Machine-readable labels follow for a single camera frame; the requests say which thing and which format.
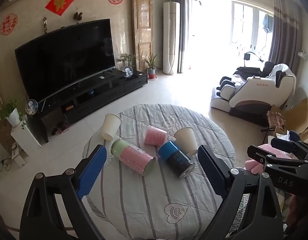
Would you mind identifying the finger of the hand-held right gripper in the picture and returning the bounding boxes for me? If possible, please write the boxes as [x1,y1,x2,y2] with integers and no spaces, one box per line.
[246,145,308,172]
[270,137,308,161]

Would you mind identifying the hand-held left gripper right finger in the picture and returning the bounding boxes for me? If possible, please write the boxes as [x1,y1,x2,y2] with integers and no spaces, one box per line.
[194,144,286,240]

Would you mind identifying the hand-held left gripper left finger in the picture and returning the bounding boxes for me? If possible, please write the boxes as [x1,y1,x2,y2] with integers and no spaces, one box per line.
[19,144,107,240]

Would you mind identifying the person's right forearm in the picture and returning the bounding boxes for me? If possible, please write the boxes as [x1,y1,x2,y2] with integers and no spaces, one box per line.
[286,194,308,233]

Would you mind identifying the blue and black cup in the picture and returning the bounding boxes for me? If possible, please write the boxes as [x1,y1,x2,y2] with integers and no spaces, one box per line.
[157,141,196,179]

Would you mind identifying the white paper cup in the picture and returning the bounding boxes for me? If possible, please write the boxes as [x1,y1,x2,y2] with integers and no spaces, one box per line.
[174,126,199,156]
[101,113,122,141]

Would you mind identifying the pink and green cup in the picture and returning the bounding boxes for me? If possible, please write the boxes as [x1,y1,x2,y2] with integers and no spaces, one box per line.
[110,138,157,177]

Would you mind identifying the short pink cup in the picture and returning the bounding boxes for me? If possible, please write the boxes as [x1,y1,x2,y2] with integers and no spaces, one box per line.
[144,127,167,146]

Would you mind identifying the pink blanket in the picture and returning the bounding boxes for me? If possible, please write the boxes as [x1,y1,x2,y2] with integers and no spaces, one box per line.
[245,143,296,176]

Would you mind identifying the plaid cloth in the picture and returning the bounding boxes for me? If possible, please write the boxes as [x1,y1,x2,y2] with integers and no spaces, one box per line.
[266,110,286,128]

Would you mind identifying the yellow sofa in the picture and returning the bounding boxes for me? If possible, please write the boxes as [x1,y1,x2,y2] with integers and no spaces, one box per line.
[268,97,308,137]

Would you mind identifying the white and brown massage chair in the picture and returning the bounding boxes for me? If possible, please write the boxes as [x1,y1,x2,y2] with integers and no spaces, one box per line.
[210,61,297,121]

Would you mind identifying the grey striped tablecloth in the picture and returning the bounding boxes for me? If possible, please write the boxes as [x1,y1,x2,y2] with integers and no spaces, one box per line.
[83,103,236,240]

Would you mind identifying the white towel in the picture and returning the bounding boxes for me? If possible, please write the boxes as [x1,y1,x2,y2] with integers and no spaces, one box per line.
[266,63,296,96]

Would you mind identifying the white plant stand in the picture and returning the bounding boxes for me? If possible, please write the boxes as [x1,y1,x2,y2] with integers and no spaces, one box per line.
[10,126,42,156]

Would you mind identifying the black television stand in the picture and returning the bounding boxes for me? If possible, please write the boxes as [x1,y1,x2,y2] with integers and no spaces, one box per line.
[26,71,148,143]

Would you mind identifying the round glass plate ornament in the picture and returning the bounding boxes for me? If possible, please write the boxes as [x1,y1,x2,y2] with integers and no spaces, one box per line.
[25,99,39,116]

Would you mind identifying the potted plant in white pot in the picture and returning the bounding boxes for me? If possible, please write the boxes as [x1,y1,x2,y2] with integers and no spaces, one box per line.
[0,99,27,130]

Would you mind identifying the grey striped curtain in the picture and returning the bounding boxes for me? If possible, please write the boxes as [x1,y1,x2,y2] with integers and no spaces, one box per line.
[267,0,303,78]
[177,0,190,73]

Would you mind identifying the black curved television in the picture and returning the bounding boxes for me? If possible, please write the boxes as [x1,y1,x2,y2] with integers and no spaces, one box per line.
[14,18,116,104]

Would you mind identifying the green plant on television stand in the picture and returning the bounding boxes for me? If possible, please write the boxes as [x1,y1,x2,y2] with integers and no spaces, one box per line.
[117,53,136,68]

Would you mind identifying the potted plant in red pot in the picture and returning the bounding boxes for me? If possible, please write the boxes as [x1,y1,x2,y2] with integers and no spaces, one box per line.
[144,53,158,80]

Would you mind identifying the white standing air conditioner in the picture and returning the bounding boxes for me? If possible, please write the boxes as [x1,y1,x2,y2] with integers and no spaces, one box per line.
[163,2,181,75]

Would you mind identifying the power strip with cables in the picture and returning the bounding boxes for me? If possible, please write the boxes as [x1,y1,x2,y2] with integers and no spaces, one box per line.
[0,142,22,172]

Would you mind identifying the large round red wall decoration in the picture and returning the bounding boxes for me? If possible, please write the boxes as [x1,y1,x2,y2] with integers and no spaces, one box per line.
[0,13,18,35]

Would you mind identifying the red diamond wall decoration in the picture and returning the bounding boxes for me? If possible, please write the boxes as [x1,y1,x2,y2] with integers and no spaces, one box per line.
[45,0,75,16]

